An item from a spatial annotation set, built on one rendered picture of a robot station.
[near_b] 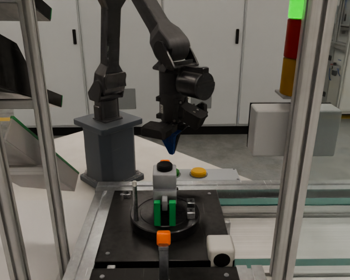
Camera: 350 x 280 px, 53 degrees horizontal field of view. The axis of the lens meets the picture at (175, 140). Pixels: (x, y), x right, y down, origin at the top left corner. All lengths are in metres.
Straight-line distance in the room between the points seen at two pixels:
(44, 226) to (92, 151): 0.25
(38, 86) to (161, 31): 0.29
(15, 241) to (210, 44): 3.26
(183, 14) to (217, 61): 0.57
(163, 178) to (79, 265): 0.21
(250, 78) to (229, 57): 0.32
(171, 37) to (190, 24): 2.83
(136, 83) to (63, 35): 0.85
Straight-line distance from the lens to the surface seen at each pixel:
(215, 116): 3.79
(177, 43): 0.75
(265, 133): 0.51
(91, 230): 0.74
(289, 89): 0.50
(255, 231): 0.80
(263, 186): 0.88
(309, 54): 0.47
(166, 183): 0.65
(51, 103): 0.69
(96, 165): 1.04
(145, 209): 0.72
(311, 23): 0.46
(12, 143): 0.59
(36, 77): 0.59
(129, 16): 3.59
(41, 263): 0.84
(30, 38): 0.59
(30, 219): 0.99
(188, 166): 1.18
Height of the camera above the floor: 1.38
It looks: 22 degrees down
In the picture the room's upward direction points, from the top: straight up
